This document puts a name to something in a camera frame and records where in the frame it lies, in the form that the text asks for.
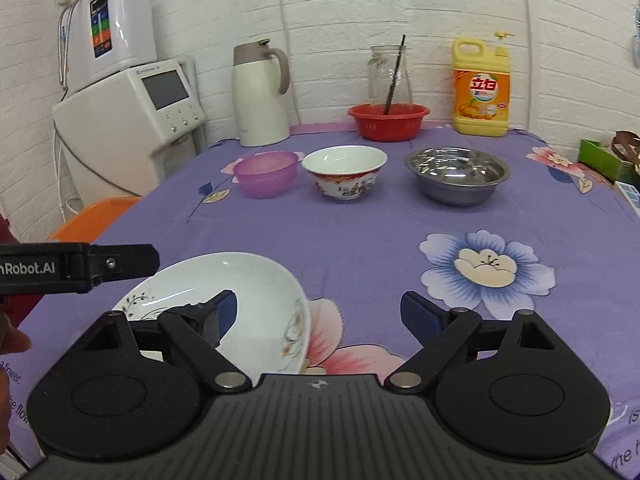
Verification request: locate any purple plastic bowl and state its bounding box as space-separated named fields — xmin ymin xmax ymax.
xmin=233 ymin=151 xmax=299 ymax=200

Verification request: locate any red patterned ceramic bowl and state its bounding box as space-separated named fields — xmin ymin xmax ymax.
xmin=302 ymin=145 xmax=387 ymax=202

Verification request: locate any brown bag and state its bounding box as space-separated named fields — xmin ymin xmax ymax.
xmin=611 ymin=130 xmax=640 ymax=172

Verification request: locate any orange plastic stool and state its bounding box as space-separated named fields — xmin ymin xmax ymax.
xmin=49 ymin=197 xmax=140 ymax=243

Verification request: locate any stainless steel bowl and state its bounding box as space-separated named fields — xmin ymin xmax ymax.
xmin=405 ymin=146 xmax=511 ymax=207

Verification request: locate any white plate with floral print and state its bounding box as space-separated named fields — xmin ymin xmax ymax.
xmin=114 ymin=252 xmax=311 ymax=382

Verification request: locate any red plastic basket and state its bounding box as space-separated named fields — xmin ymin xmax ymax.
xmin=348 ymin=103 xmax=430 ymax=143

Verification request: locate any purple floral tablecloth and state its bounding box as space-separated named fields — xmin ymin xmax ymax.
xmin=6 ymin=123 xmax=640 ymax=478

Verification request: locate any white thermos jug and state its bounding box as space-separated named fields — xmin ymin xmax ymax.
xmin=232 ymin=38 xmax=291 ymax=148

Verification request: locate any green box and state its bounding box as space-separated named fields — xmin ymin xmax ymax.
xmin=578 ymin=140 xmax=639 ymax=185

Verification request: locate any yellow dish soap bottle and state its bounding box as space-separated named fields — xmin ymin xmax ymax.
xmin=451 ymin=32 xmax=512 ymax=138

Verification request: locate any person's hand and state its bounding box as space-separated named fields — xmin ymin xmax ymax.
xmin=0 ymin=311 xmax=33 ymax=456

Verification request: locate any white water purifier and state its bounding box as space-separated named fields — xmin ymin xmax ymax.
xmin=58 ymin=0 xmax=157 ymax=96

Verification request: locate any red thermos flask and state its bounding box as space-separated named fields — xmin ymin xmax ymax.
xmin=0 ymin=213 xmax=44 ymax=328

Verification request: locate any white water dispenser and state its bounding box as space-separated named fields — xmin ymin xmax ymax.
xmin=52 ymin=60 xmax=206 ymax=207

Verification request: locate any black stirring stick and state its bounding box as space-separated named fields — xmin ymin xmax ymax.
xmin=383 ymin=34 xmax=407 ymax=116

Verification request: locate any clear glass pitcher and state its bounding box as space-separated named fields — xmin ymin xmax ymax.
xmin=367 ymin=44 xmax=413 ymax=106

